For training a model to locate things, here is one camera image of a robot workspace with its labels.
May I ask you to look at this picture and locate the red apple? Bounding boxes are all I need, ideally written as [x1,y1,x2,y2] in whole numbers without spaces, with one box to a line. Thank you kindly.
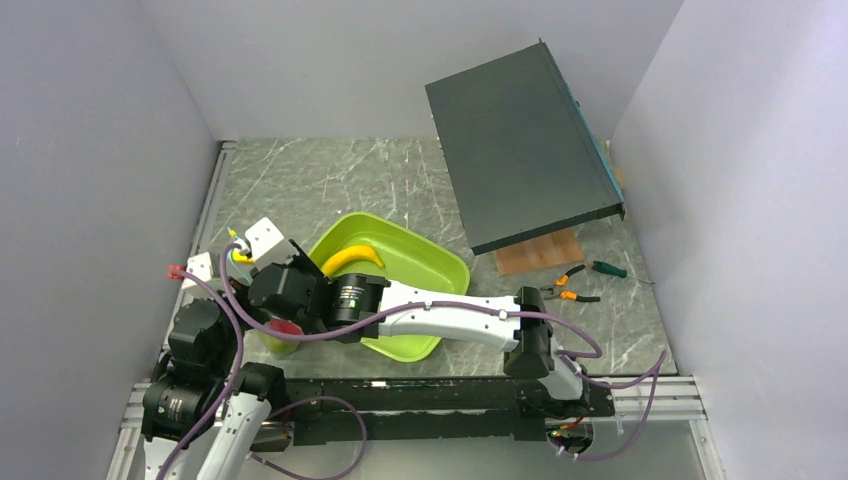
[268,319,304,342]

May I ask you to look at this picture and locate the green pear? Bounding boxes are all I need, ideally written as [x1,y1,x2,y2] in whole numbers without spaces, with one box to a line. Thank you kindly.
[257,331,300,356]

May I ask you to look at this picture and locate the clear zip top bag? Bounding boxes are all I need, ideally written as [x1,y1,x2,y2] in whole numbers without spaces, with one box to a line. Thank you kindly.
[226,226,255,286]

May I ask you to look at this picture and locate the yellow banana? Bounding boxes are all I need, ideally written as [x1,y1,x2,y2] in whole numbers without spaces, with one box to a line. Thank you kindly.
[320,244,385,277]
[230,250,254,265]

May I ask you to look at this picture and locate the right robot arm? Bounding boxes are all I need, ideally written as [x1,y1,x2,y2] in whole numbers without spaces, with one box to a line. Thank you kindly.
[248,238,590,415]

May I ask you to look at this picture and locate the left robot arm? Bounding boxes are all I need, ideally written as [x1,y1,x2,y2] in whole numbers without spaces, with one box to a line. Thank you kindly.
[141,274,288,479]

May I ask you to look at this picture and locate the green plastic tray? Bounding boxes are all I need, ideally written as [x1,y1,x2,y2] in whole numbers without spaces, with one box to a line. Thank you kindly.
[307,211,472,363]

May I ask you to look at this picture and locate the dark grey tilted panel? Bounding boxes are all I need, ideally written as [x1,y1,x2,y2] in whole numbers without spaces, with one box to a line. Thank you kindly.
[425,40,626,255]

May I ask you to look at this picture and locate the wooden board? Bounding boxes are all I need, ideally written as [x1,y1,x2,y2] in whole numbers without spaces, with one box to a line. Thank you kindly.
[494,228,586,275]

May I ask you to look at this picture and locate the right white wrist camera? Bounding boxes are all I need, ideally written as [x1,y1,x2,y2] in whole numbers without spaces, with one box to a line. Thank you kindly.
[245,217,298,269]

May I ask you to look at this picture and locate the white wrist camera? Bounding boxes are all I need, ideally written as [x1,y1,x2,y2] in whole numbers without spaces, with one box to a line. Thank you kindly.
[168,252,223,298]
[245,217,298,269]

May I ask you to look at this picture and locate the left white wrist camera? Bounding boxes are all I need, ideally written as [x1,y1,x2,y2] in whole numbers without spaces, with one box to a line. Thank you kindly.
[168,252,223,298]

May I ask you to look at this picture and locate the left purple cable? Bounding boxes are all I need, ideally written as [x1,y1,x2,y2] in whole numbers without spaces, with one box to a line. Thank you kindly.
[155,268,369,480]

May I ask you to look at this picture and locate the purple cable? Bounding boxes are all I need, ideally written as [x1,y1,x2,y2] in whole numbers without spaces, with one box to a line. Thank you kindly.
[218,241,669,464]
[155,268,369,480]

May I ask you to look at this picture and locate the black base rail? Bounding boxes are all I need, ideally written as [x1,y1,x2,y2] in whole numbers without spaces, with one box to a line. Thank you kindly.
[148,374,617,446]

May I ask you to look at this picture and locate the orange handled pliers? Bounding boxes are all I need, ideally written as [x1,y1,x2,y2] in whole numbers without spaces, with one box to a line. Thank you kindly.
[539,264,601,303]

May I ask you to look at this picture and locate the green handled screwdriver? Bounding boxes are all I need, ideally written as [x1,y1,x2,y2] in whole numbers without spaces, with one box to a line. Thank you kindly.
[590,261,654,285]

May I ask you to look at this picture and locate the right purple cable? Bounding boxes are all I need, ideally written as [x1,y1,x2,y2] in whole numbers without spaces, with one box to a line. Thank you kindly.
[218,241,669,464]

